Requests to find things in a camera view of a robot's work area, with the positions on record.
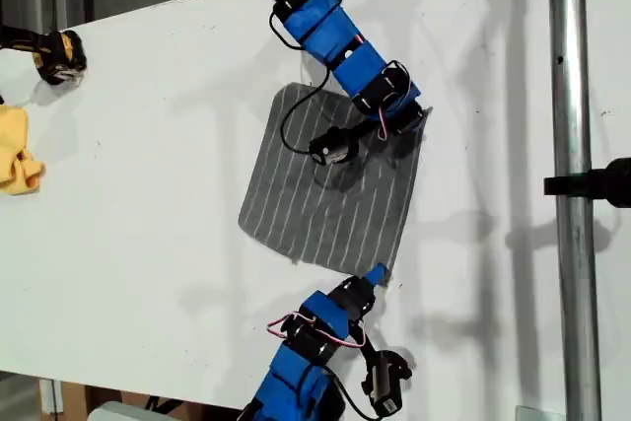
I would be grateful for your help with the black yellow power tool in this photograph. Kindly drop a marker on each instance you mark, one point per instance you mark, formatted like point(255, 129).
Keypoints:
point(59, 53)

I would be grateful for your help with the white table leg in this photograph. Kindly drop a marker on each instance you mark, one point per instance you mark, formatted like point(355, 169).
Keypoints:
point(49, 396)

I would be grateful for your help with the brown cardboard box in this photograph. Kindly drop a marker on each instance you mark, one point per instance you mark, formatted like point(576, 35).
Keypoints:
point(74, 403)

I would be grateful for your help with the black camera stalk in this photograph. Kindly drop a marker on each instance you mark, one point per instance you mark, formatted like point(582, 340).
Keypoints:
point(365, 342)
point(370, 127)

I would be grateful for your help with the black clamp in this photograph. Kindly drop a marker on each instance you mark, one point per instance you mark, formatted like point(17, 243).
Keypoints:
point(606, 182)

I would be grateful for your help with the steel post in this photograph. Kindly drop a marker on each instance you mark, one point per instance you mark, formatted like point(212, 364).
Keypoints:
point(572, 95)

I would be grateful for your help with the black arm camera box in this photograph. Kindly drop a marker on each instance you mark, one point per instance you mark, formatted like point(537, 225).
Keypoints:
point(384, 386)
point(332, 147)

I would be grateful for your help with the yellow cloth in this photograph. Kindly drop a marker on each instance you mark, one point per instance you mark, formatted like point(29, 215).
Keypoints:
point(15, 145)

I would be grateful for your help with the white plastic box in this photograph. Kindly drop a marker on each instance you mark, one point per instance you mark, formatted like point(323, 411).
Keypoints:
point(118, 413)

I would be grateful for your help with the grey white-striped towel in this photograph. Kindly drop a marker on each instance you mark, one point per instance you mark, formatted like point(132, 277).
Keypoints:
point(320, 224)

